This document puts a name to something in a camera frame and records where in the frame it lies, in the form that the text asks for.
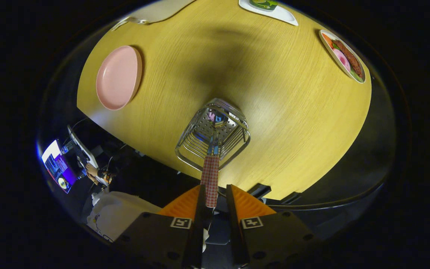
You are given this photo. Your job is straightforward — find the white coaster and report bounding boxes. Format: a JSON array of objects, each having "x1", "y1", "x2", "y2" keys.
[{"x1": 239, "y1": 0, "x2": 299, "y2": 26}]

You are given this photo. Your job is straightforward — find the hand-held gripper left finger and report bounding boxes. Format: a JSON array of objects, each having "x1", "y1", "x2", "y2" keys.
[{"x1": 114, "y1": 184, "x2": 206, "y2": 269}]

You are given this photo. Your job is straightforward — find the checkered handle spoon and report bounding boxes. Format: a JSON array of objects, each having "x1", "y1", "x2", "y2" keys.
[{"x1": 200, "y1": 109, "x2": 228, "y2": 208}]

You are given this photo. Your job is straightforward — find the green label drink bottle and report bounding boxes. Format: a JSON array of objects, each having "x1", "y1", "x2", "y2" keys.
[{"x1": 249, "y1": 0, "x2": 279, "y2": 11}]

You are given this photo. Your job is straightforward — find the white toaster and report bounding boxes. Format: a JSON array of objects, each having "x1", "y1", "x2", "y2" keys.
[{"x1": 124, "y1": 0, "x2": 197, "y2": 25}]

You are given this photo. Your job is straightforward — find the pink plate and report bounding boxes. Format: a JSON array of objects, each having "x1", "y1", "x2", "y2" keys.
[{"x1": 96, "y1": 46, "x2": 143, "y2": 111}]

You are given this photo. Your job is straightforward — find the white plate with food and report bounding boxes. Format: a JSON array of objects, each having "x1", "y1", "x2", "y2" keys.
[{"x1": 319, "y1": 30, "x2": 367, "y2": 84}]

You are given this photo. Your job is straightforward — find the metal wire cutlery basket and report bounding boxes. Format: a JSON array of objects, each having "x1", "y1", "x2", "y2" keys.
[{"x1": 175, "y1": 98, "x2": 251, "y2": 172}]

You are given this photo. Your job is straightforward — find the white plastic bag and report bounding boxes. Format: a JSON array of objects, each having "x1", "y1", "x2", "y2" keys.
[{"x1": 87, "y1": 191, "x2": 162, "y2": 242}]

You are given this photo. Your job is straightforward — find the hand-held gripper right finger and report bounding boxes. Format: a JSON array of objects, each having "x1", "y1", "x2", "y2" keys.
[{"x1": 225, "y1": 184, "x2": 320, "y2": 268}]

